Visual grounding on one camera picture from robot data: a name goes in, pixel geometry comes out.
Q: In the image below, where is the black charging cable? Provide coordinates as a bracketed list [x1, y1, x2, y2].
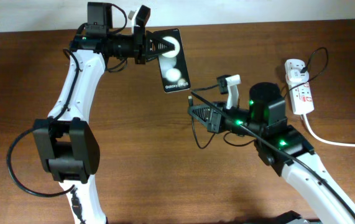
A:
[187, 47, 329, 150]

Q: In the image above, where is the black Galaxy smartphone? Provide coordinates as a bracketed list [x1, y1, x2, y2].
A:
[155, 28, 191, 93]

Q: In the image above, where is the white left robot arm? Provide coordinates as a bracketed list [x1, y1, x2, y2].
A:
[34, 2, 175, 223]

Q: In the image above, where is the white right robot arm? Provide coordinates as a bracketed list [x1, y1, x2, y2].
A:
[188, 82, 355, 223]

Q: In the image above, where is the white USB charger adapter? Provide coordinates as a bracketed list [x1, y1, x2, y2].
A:
[285, 67, 310, 85]

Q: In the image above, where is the white power strip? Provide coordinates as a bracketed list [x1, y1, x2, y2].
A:
[284, 58, 314, 115]

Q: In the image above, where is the white power strip cord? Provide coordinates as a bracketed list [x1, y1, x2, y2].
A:
[300, 113, 355, 150]

